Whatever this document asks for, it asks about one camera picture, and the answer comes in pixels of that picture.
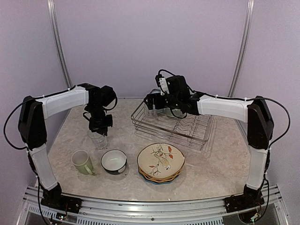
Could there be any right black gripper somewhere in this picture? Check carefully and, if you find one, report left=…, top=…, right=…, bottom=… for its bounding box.
left=144, top=92, right=180, bottom=110

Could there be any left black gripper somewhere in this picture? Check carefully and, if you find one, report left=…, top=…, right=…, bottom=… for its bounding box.
left=88, top=103, right=113, bottom=136

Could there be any clear glass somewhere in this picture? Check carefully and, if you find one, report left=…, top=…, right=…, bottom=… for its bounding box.
left=88, top=130, right=107, bottom=150
left=147, top=109, right=158, bottom=117

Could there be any green mug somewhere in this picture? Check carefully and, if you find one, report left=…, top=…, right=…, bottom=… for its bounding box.
left=71, top=150, right=96, bottom=175

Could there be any dark blue bowl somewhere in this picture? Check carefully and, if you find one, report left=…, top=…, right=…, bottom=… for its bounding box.
left=101, top=150, right=127, bottom=175

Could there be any beige plate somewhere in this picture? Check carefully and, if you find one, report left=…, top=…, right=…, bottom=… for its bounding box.
left=137, top=143, right=185, bottom=174

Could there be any blue dotted plate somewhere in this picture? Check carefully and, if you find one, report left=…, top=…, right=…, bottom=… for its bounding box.
left=139, top=171, right=181, bottom=184

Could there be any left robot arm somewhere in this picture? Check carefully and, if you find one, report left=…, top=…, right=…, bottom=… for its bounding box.
left=18, top=83, right=118, bottom=209

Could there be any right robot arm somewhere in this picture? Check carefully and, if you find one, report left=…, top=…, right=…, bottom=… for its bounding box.
left=143, top=75, right=274, bottom=208

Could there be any light blue faceted cup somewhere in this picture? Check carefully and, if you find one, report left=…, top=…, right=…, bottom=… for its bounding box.
left=150, top=89, right=160, bottom=94

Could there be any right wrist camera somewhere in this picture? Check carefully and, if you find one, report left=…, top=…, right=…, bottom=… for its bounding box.
left=155, top=74, right=169, bottom=95

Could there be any metal wire dish rack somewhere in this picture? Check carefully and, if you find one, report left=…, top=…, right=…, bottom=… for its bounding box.
left=131, top=101, right=214, bottom=150

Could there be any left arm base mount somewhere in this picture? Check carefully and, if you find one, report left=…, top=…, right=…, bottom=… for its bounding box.
left=41, top=195, right=82, bottom=214

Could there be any aluminium front rail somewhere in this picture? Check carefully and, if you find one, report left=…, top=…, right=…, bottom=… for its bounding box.
left=16, top=185, right=289, bottom=225

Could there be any left corner aluminium post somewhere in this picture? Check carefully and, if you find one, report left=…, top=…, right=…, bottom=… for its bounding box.
left=47, top=0, right=73, bottom=88

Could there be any corner aluminium post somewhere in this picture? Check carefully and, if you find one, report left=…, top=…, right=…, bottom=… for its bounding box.
left=47, top=0, right=73, bottom=88
left=228, top=0, right=255, bottom=97

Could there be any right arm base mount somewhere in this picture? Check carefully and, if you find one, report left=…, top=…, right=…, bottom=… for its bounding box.
left=224, top=195, right=265, bottom=213

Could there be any right corner aluminium post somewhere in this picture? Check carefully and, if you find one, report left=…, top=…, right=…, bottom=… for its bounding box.
left=228, top=0, right=255, bottom=97

